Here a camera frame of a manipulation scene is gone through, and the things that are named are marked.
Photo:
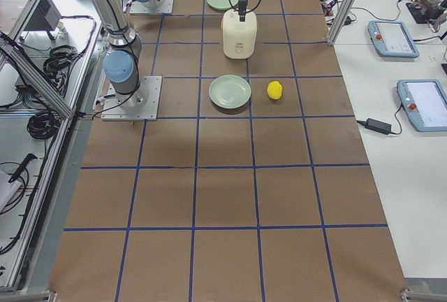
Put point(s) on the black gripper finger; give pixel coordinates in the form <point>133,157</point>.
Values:
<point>242,9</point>

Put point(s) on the white rice cooker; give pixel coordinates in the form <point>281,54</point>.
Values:
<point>239,38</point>

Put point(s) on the green plate near yellow toy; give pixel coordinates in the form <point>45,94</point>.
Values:
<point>229,91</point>

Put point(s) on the yellow toy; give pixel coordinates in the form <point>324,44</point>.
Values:
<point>274,90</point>

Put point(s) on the far blue teach pendant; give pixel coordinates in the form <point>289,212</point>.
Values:
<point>392,39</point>

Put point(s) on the blue teach pendant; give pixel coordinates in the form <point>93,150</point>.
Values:
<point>424,102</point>
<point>392,39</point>

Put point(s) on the brown paper table mat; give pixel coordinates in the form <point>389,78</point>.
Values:
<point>271,201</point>

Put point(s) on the black power adapter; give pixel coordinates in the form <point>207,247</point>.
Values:
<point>378,126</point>

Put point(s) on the grey control box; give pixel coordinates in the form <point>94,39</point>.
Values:
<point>45,17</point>

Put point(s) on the near blue teach pendant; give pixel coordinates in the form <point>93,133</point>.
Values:
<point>424,102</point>

